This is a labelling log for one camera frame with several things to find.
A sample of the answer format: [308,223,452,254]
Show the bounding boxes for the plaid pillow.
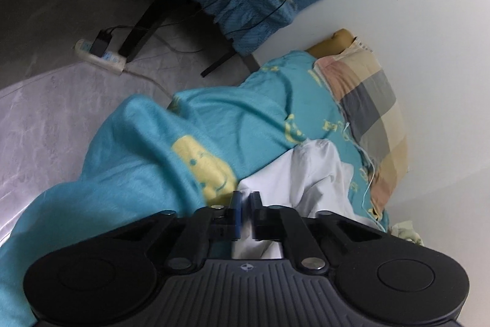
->
[314,38,409,217]

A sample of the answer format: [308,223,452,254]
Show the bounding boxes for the white power strip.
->
[74,38,127,75]

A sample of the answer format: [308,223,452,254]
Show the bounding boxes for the black cable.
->
[91,0,292,56]

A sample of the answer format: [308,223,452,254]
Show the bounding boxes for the green fleece blanket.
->
[390,221,424,246]

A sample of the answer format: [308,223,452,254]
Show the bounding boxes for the white t-shirt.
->
[230,138,388,261]

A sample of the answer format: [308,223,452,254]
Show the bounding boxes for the teal patterned bed sheet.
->
[1,51,389,326]

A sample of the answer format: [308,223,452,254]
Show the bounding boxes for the white charging cable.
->
[342,119,386,232]

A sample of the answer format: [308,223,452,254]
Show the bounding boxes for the brown pillow underneath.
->
[307,28,355,59]

